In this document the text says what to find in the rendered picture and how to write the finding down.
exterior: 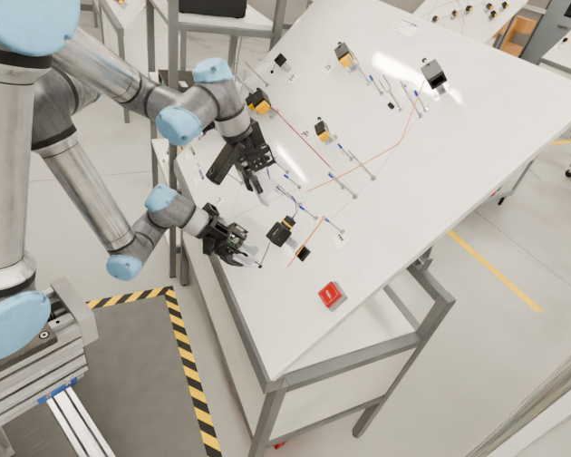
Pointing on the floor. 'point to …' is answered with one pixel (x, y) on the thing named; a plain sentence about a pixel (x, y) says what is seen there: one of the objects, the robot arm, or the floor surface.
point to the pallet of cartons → (514, 34)
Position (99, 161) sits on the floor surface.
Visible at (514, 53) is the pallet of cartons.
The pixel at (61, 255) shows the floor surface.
